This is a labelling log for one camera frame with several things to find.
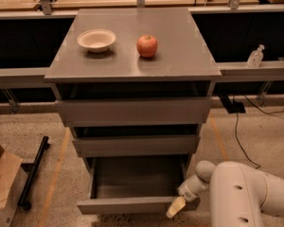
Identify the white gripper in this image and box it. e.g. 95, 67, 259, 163
167, 174, 210, 218

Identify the grey drawer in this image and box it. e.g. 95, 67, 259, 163
56, 97, 210, 127
73, 134, 200, 157
77, 155, 187, 215

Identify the clear sanitizer bottle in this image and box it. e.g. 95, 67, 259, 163
247, 44, 265, 68

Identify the grey middle drawer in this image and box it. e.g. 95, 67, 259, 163
73, 134, 200, 157

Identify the brown cardboard box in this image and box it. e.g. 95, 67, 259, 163
0, 145, 27, 227

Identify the white paper bowl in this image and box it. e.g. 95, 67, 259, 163
78, 29, 116, 53

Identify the black metal stand bar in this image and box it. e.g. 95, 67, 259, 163
17, 136, 50, 211

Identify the red apple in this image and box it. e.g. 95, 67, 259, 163
136, 35, 158, 58

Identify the black floor cable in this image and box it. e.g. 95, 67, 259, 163
233, 94, 284, 170

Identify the grey drawer cabinet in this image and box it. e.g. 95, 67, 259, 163
44, 7, 222, 163

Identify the grey top drawer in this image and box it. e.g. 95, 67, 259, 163
56, 97, 210, 127

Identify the black floor bracket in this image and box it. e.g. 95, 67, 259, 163
219, 94, 245, 114

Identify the grey metal rail frame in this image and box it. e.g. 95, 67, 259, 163
0, 0, 284, 90

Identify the grey bottom drawer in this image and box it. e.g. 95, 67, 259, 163
77, 155, 187, 215

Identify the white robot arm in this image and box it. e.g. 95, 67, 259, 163
167, 161, 284, 227

